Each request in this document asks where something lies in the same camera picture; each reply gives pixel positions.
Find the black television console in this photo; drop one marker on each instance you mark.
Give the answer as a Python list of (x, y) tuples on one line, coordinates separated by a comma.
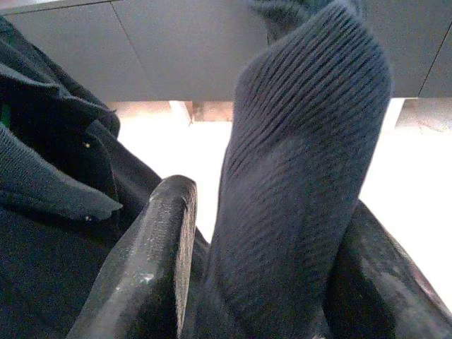
[(176, 53)]

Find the black T-shirt green print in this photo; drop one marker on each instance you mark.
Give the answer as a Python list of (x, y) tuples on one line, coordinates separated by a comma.
[(53, 212)]

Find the plain black garment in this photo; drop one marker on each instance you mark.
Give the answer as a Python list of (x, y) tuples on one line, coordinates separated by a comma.
[(300, 141)]

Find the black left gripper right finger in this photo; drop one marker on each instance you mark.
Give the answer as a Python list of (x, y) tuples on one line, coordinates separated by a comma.
[(381, 282)]

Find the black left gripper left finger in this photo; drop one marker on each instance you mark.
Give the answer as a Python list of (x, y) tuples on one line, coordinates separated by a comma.
[(152, 247)]

